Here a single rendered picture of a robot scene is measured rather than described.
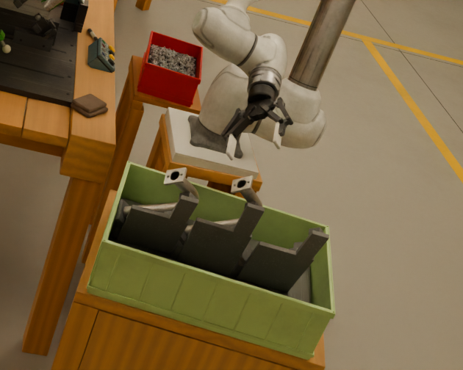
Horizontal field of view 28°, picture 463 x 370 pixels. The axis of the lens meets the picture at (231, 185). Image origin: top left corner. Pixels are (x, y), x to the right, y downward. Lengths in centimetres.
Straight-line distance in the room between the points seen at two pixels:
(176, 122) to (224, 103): 22
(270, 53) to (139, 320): 80
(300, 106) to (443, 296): 191
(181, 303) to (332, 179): 286
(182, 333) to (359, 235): 243
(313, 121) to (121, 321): 97
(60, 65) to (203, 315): 117
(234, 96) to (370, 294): 168
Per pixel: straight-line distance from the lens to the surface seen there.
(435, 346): 424
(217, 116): 295
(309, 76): 294
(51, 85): 303
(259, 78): 248
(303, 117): 294
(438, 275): 474
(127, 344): 246
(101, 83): 314
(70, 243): 302
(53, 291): 314
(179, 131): 303
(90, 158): 283
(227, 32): 249
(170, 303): 236
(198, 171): 294
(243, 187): 224
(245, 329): 239
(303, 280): 263
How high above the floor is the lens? 227
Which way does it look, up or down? 29 degrees down
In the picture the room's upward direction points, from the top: 22 degrees clockwise
